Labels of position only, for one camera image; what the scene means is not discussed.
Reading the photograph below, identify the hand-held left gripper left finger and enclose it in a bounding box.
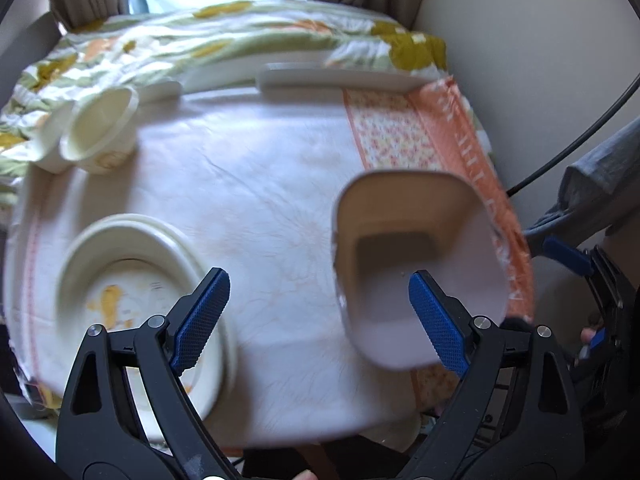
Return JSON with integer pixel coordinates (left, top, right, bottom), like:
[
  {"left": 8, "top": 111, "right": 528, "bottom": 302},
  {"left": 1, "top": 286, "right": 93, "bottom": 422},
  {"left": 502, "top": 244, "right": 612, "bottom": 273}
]
[{"left": 55, "top": 267, "right": 242, "bottom": 480}]

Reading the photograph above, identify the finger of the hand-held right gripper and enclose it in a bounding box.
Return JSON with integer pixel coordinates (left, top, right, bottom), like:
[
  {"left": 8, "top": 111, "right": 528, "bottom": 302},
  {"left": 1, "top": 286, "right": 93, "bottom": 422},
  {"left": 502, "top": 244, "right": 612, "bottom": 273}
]
[{"left": 542, "top": 236, "right": 595, "bottom": 277}]

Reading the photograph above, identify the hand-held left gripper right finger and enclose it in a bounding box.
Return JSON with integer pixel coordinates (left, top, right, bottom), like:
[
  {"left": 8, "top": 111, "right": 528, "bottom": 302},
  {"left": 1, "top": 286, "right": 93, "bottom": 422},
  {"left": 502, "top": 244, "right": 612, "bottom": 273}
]
[{"left": 400, "top": 270, "right": 586, "bottom": 480}]

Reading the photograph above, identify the plain white plate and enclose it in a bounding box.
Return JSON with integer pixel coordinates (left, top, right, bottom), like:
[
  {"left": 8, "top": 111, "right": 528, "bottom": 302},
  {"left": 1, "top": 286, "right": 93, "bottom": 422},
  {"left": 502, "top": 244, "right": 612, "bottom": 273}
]
[{"left": 56, "top": 212, "right": 239, "bottom": 420}]

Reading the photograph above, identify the white plate with yellow print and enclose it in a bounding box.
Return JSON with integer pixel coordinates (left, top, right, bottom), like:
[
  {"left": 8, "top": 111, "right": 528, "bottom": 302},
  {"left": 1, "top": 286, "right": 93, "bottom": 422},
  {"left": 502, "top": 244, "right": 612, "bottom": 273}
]
[{"left": 67, "top": 220, "right": 226, "bottom": 411}]

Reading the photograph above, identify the pink square bowl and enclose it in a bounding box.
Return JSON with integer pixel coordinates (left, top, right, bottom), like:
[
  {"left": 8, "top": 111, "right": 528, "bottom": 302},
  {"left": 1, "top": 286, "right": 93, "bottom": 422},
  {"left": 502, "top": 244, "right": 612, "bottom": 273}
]
[{"left": 330, "top": 170, "right": 510, "bottom": 372}]

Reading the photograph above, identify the cream yellow bowl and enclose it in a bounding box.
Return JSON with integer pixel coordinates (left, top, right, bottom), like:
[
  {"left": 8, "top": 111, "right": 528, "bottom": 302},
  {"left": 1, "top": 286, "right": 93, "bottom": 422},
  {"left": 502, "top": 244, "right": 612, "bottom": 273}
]
[{"left": 59, "top": 86, "right": 141, "bottom": 176}]

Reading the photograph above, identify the plain white bowl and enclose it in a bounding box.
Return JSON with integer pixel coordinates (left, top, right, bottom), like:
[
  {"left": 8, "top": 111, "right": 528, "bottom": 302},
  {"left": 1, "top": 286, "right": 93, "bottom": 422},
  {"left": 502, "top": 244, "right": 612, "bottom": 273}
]
[{"left": 29, "top": 106, "right": 77, "bottom": 174}]

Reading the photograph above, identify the person's right forearm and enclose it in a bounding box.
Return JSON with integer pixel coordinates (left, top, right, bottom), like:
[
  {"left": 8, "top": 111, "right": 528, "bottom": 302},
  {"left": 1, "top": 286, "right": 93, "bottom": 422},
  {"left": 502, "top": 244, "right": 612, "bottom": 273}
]
[{"left": 522, "top": 119, "right": 640, "bottom": 257}]

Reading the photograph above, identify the person's right hand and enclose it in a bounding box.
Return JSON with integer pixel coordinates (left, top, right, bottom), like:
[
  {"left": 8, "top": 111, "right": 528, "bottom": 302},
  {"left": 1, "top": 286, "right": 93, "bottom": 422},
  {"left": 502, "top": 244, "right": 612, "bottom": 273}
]
[{"left": 580, "top": 327, "right": 608, "bottom": 361}]

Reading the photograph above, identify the white tablecloth with orange border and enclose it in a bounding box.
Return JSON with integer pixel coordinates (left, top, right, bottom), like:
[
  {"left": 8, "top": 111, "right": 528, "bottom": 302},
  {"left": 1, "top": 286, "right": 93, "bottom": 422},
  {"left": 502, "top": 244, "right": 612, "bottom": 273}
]
[{"left": 2, "top": 77, "right": 536, "bottom": 448}]

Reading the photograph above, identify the floral green blanket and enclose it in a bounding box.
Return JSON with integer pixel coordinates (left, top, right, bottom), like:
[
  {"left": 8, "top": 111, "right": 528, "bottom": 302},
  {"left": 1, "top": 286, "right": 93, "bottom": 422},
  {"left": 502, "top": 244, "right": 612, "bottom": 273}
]
[{"left": 0, "top": 0, "right": 448, "bottom": 206}]

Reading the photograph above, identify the grey bed headboard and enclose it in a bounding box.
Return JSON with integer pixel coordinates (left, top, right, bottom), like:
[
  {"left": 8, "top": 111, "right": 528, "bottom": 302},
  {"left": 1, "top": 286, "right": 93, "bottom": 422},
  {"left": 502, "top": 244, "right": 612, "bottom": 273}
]
[{"left": 0, "top": 11, "right": 68, "bottom": 113}]

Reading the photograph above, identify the black cable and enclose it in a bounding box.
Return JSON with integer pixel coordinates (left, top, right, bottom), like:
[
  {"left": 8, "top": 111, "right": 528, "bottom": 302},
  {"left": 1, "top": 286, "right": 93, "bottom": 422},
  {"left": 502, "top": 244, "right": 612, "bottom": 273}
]
[{"left": 505, "top": 75, "right": 640, "bottom": 197}]

